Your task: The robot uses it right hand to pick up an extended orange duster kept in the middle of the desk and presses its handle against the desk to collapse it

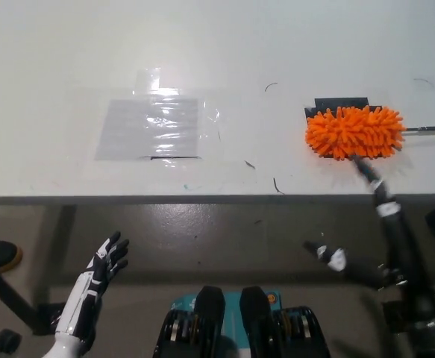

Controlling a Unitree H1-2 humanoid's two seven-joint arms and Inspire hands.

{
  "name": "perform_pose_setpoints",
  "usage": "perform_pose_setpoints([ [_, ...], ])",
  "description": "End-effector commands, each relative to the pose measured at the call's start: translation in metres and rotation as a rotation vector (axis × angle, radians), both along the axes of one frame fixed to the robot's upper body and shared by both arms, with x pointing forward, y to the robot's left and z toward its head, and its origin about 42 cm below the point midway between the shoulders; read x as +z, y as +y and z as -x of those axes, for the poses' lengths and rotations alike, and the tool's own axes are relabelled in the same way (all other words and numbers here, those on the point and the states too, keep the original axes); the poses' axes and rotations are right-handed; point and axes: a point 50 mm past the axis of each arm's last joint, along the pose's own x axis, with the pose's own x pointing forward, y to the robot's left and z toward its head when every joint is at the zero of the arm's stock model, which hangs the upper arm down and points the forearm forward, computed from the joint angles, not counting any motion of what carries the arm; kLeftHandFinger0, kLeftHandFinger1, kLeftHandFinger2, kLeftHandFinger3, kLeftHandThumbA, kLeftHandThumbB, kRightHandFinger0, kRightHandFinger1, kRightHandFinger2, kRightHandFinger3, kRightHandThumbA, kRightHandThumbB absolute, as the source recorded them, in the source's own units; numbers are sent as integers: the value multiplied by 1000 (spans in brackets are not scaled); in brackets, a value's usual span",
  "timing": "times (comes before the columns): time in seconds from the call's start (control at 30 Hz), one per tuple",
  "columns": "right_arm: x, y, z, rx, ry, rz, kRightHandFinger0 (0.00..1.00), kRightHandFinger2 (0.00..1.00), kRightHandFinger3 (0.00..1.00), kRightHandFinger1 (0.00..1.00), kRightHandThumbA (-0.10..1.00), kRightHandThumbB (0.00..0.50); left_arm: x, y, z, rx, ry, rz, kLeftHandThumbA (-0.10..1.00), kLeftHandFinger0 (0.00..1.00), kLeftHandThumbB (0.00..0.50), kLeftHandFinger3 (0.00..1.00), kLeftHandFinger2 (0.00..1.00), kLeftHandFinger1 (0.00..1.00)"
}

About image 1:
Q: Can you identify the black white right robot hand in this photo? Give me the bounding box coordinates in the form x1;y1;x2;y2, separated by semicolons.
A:
301;155;435;299

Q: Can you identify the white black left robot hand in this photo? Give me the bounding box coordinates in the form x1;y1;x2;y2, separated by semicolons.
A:
54;230;131;346

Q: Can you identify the orange microfibre telescopic duster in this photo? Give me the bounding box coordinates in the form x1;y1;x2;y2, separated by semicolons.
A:
305;105;435;162

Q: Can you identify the black caster wheel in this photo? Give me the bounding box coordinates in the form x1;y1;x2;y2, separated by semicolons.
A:
0;328;22;356

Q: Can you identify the grey clear tape patch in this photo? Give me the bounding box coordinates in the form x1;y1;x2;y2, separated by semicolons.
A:
93;68;222;167

